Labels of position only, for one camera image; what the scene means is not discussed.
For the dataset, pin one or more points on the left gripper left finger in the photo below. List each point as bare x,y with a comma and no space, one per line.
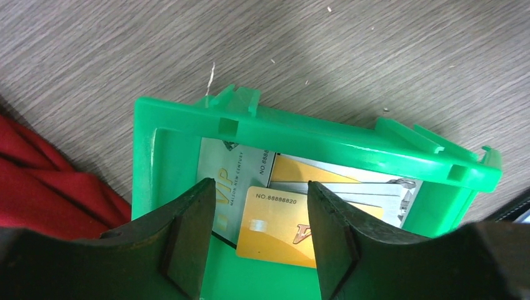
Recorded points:
162,254

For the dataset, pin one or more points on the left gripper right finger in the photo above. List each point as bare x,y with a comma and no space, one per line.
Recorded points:
337,228

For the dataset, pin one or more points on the green plastic bin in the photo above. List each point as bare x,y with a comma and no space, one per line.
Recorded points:
166,143

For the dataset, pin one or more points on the black card holder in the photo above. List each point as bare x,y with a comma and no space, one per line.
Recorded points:
516,211

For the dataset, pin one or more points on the gold chip credit card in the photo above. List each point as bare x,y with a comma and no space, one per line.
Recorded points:
275,228

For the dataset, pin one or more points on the cards in green bin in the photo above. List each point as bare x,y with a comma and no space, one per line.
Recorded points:
291,173

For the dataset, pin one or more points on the white VIP card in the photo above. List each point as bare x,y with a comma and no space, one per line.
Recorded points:
235,168

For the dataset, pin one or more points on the red cloth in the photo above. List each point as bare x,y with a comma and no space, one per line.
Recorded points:
41,191

